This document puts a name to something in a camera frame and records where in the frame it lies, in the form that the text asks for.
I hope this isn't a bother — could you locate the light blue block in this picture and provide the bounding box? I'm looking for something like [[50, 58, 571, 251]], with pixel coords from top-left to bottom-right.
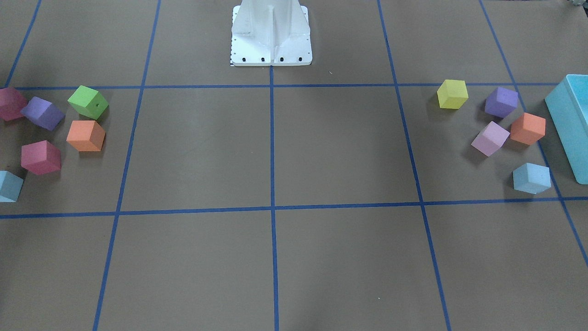
[[0, 171, 24, 203], [512, 163, 552, 194]]

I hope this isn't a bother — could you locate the yellow foam block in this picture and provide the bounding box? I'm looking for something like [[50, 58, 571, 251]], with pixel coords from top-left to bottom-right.
[[437, 79, 469, 110]]

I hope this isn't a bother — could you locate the pink foam block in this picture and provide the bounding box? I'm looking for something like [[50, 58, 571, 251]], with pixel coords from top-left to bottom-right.
[[471, 121, 510, 157]]

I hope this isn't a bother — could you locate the orange foam block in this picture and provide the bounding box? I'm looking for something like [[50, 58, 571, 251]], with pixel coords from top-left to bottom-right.
[[66, 120, 106, 152], [509, 113, 546, 145]]

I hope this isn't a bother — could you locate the green foam block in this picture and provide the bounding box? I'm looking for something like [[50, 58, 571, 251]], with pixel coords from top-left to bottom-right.
[[68, 85, 109, 120]]

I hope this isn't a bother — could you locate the purple foam block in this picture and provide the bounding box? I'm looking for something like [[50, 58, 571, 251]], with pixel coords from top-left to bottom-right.
[[484, 87, 519, 119], [20, 97, 65, 131]]

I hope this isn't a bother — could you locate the red foam block near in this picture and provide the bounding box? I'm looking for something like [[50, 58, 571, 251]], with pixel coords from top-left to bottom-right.
[[20, 140, 62, 175]]

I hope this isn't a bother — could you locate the red foam block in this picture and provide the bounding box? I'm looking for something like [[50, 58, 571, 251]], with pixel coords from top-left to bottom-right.
[[0, 87, 28, 121], [20, 140, 62, 175]]

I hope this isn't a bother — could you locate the cyan plastic bin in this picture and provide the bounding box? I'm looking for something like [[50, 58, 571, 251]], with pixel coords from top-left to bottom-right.
[[545, 74, 588, 185]]

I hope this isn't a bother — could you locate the red foam block far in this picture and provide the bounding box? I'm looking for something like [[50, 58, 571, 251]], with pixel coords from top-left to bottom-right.
[[0, 87, 28, 121]]

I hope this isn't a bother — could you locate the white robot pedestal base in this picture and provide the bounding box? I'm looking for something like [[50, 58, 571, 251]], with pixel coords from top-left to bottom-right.
[[230, 0, 313, 67]]

